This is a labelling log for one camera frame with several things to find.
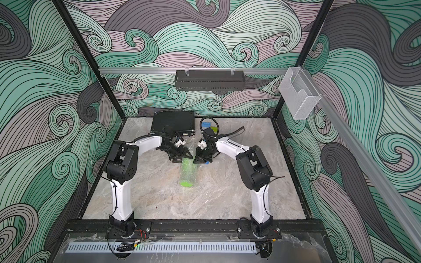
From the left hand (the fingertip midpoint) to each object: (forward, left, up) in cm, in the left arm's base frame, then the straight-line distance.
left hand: (188, 159), depth 93 cm
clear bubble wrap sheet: (+8, -2, +4) cm, 9 cm away
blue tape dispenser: (-6, -11, +6) cm, 14 cm away
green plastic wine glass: (-10, -1, +3) cm, 10 cm away
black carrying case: (+31, +7, -2) cm, 32 cm away
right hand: (-3, -2, +2) cm, 4 cm away
